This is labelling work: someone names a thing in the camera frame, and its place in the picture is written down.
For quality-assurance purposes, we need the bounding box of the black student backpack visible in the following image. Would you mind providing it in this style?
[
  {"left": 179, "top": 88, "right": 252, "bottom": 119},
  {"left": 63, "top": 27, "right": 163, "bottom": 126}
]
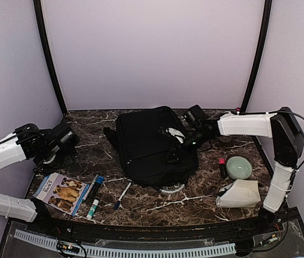
[{"left": 103, "top": 106, "right": 199, "bottom": 190}]

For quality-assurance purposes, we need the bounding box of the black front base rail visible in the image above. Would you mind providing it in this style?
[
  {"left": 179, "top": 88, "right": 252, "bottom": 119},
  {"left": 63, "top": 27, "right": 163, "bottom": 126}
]
[{"left": 6, "top": 206, "right": 300, "bottom": 242}]

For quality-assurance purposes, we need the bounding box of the thin white pen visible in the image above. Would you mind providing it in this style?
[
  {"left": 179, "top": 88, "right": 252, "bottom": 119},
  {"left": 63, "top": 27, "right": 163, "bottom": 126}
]
[{"left": 82, "top": 175, "right": 98, "bottom": 202}]

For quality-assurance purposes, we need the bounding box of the black right corner post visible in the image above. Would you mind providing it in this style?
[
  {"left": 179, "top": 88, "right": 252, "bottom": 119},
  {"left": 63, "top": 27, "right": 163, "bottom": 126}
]
[{"left": 241, "top": 0, "right": 273, "bottom": 111}]

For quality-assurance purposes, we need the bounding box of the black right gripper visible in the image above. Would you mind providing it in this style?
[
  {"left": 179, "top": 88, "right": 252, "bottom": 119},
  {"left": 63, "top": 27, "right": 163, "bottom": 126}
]
[{"left": 165, "top": 128, "right": 212, "bottom": 163}]

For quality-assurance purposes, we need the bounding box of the white ceramic mug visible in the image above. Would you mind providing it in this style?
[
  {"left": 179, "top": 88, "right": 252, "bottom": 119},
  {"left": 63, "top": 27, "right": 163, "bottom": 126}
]
[{"left": 218, "top": 136, "right": 233, "bottom": 147}]

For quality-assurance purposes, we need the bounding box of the black left corner post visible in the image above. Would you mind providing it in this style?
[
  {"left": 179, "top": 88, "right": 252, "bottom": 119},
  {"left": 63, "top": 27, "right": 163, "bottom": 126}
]
[{"left": 33, "top": 0, "right": 68, "bottom": 116}]

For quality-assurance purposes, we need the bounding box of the dog picture book Bark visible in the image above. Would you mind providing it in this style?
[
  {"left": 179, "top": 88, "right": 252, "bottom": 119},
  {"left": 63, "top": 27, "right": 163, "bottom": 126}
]
[{"left": 33, "top": 173, "right": 89, "bottom": 217}]

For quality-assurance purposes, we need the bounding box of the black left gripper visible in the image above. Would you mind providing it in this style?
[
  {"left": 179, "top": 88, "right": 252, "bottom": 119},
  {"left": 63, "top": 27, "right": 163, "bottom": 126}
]
[{"left": 37, "top": 146, "right": 80, "bottom": 176}]

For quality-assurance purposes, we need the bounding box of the white green glue stick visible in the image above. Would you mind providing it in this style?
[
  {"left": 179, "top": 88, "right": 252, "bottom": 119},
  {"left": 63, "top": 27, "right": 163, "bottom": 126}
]
[{"left": 86, "top": 199, "right": 99, "bottom": 219}]

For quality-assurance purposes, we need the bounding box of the black marker blue cap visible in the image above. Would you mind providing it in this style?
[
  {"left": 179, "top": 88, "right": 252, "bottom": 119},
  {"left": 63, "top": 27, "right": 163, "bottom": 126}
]
[{"left": 88, "top": 176, "right": 104, "bottom": 199}]

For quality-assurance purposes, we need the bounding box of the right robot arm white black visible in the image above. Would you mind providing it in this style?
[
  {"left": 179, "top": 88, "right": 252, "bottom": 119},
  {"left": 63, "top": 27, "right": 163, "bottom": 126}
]
[{"left": 160, "top": 105, "right": 304, "bottom": 213}]

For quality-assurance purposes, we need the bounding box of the white slotted cable duct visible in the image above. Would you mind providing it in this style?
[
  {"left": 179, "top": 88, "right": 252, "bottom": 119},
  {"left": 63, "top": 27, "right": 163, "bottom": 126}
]
[{"left": 13, "top": 230, "right": 236, "bottom": 257}]

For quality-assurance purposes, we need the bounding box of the black marker pink cap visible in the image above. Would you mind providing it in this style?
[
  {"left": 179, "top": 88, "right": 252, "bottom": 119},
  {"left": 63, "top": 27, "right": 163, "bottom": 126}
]
[{"left": 218, "top": 158, "right": 228, "bottom": 178}]

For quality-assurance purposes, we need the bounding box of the black corner post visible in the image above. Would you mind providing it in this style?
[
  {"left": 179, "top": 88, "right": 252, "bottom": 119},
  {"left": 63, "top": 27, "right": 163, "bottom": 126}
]
[
  {"left": 33, "top": 0, "right": 68, "bottom": 116},
  {"left": 241, "top": 0, "right": 273, "bottom": 111}
]

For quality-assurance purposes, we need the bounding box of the pale green ceramic bowl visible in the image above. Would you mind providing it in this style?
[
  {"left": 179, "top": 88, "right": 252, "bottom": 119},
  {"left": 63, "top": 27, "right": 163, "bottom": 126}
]
[{"left": 226, "top": 156, "right": 252, "bottom": 180}]

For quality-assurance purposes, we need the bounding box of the white paper tissue pack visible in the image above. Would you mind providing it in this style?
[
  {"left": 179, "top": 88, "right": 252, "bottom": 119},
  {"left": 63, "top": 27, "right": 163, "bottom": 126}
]
[{"left": 216, "top": 180, "right": 261, "bottom": 208}]

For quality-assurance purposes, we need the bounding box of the white pen blue cap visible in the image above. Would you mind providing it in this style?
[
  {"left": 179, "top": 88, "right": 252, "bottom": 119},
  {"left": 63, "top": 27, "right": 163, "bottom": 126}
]
[{"left": 114, "top": 182, "right": 132, "bottom": 210}]

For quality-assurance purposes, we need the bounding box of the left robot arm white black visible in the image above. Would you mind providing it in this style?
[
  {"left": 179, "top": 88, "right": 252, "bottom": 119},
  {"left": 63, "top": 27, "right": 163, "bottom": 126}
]
[{"left": 0, "top": 123, "right": 80, "bottom": 234}]

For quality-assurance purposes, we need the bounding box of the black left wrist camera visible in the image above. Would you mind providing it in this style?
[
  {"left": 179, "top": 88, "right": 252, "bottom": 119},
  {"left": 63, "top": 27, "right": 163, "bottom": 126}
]
[{"left": 51, "top": 123, "right": 80, "bottom": 152}]

